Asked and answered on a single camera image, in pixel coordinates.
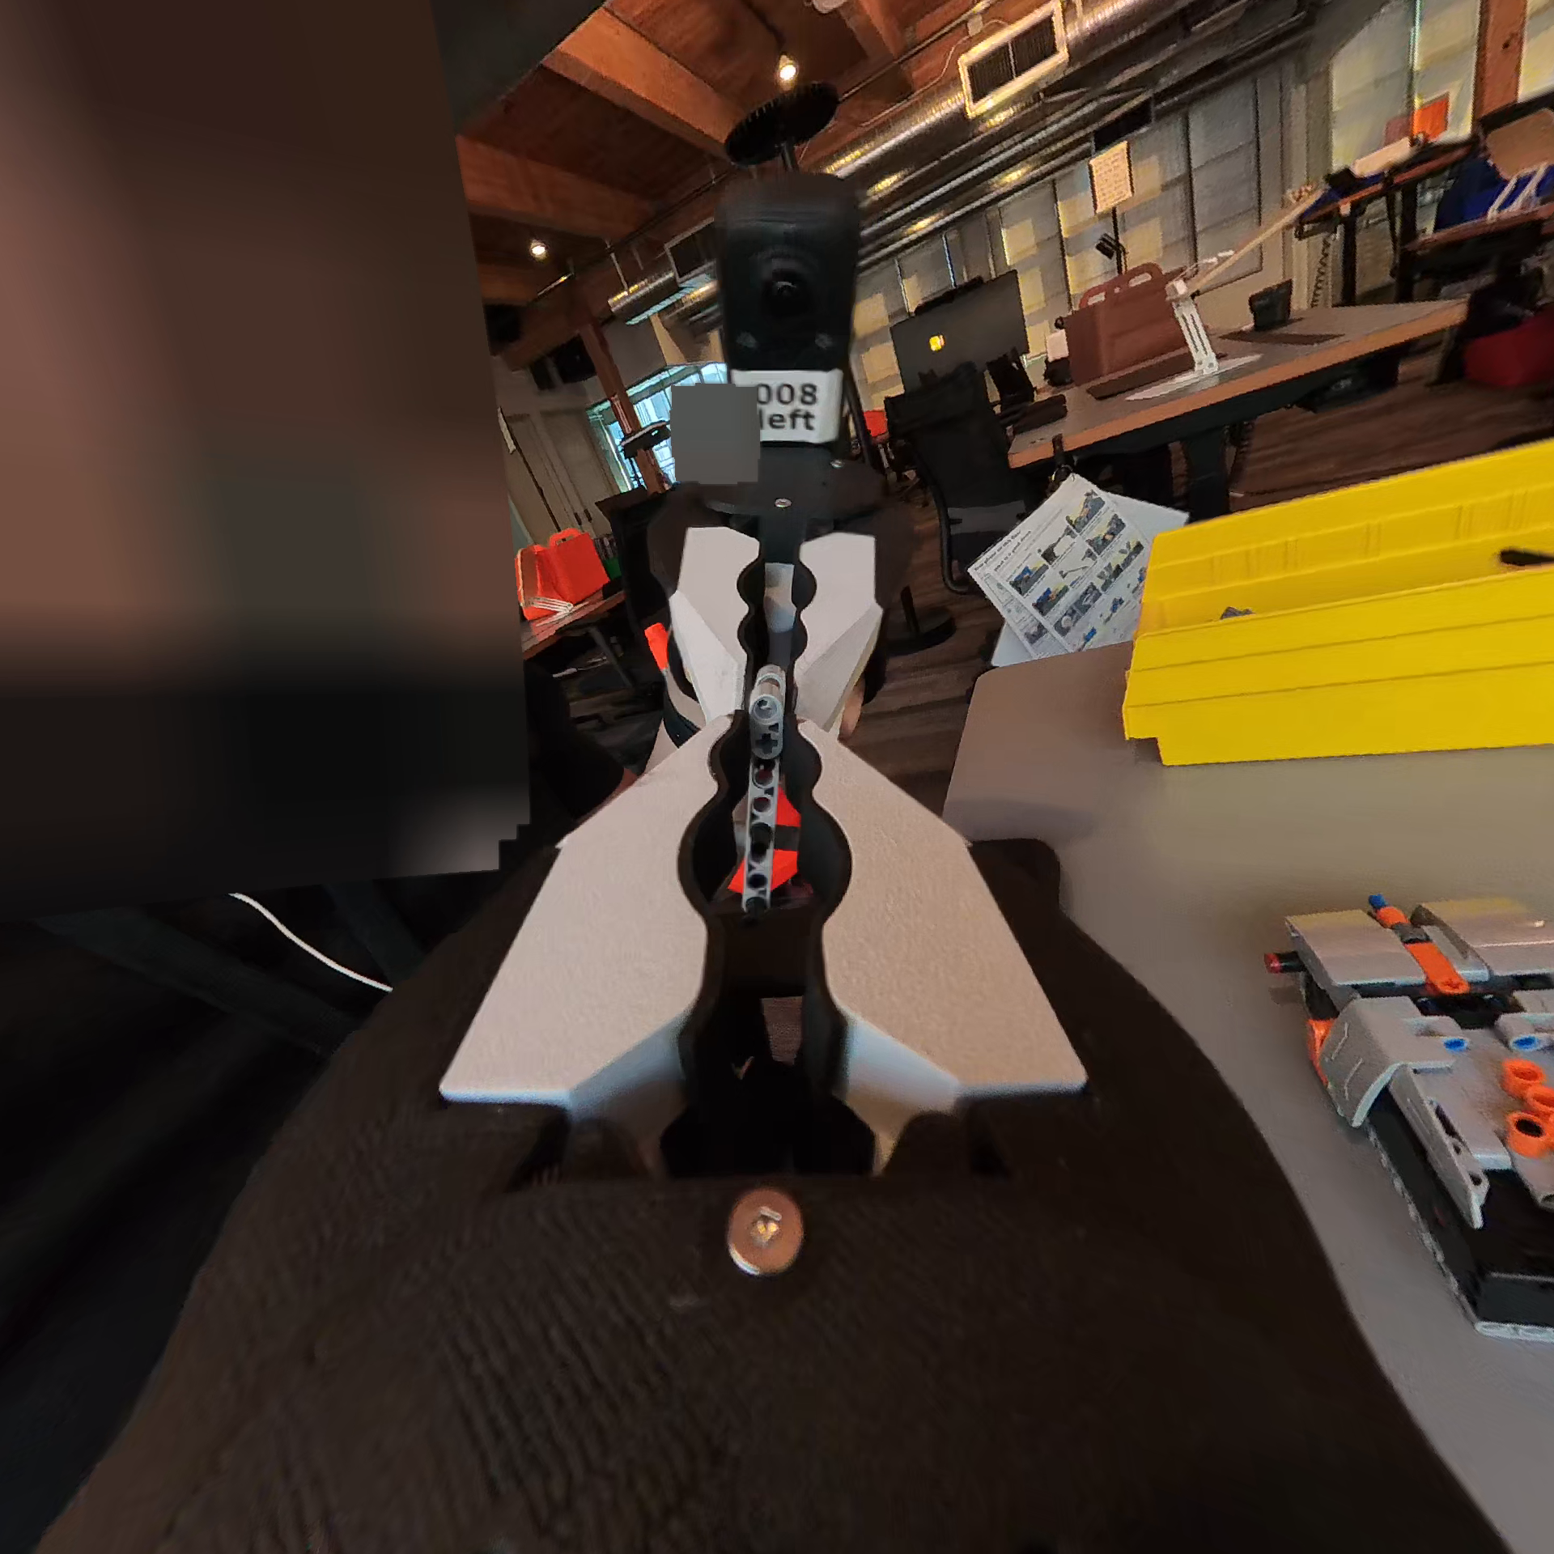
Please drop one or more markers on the yellow plastic bin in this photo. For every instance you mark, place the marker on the yellow plastic bin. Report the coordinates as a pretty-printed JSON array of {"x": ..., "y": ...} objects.
[{"x": 1338, "y": 693}]

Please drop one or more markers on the red storage bin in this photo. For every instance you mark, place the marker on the red storage bin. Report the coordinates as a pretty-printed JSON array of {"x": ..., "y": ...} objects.
[{"x": 1514, "y": 360}]

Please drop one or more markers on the white paper sign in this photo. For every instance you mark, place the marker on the white paper sign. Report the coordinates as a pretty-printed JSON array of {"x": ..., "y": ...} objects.
[{"x": 1113, "y": 178}]

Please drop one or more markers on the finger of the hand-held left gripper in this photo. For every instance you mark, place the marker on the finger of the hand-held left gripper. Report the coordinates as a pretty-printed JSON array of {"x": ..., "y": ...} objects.
[
  {"x": 705, "y": 619},
  {"x": 846, "y": 608}
]

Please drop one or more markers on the grey toy brick beam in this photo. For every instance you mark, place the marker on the grey toy brick beam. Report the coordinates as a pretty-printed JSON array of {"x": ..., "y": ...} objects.
[{"x": 760, "y": 840}]

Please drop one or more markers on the silver ventilation duct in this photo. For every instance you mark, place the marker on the silver ventilation duct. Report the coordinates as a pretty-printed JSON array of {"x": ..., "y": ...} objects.
[{"x": 1092, "y": 31}]

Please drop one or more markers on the dark cloth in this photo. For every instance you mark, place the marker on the dark cloth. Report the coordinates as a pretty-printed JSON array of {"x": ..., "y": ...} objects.
[{"x": 146, "y": 1093}]

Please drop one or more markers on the black office chair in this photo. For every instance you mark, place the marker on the black office chair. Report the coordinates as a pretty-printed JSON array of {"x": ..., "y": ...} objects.
[{"x": 965, "y": 460}]

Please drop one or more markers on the printed instruction sheet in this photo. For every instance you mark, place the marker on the printed instruction sheet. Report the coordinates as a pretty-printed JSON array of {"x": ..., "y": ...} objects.
[{"x": 1074, "y": 571}]

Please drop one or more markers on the grey toy brick vehicle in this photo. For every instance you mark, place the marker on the grey toy brick vehicle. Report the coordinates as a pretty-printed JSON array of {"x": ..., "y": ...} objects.
[{"x": 1423, "y": 1071}]

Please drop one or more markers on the black monitor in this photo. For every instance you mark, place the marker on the black monitor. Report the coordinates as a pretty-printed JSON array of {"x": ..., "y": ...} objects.
[{"x": 958, "y": 320}]

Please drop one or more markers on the brown tool bag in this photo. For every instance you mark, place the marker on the brown tool bag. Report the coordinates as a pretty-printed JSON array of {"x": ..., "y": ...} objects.
[{"x": 1121, "y": 335}]

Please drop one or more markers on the white ceiling air vent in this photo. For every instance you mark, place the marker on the white ceiling air vent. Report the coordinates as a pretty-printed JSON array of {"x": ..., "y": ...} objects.
[{"x": 1016, "y": 61}]

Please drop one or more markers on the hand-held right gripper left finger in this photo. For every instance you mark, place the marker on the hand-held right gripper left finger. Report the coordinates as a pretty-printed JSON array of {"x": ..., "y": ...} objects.
[{"x": 583, "y": 972}]

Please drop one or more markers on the grey background table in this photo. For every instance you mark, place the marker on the grey background table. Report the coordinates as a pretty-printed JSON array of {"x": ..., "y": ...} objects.
[{"x": 1289, "y": 364}]

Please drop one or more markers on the orange case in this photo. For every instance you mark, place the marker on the orange case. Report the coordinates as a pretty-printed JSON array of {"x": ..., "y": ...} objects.
[{"x": 557, "y": 579}]

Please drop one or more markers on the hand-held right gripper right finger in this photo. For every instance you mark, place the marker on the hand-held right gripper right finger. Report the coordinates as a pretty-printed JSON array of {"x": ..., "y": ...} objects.
[{"x": 945, "y": 972}]

